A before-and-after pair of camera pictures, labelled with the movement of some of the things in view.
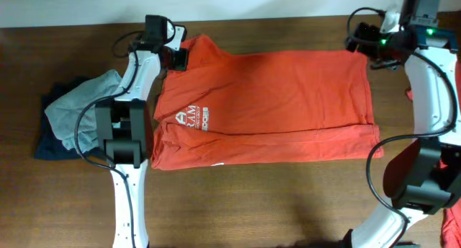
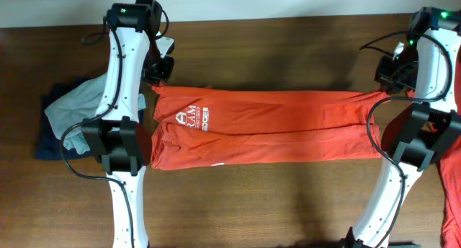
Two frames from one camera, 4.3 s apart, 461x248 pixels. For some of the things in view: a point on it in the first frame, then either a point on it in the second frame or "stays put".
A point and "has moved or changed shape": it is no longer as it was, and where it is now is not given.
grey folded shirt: [73, 117] stays put
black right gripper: [371, 32] -> [383, 76]
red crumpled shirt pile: [450, 232] stays put
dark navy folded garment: [50, 143] stays put
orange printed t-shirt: [231, 108] has moved or changed shape
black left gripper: [180, 63] -> [163, 73]
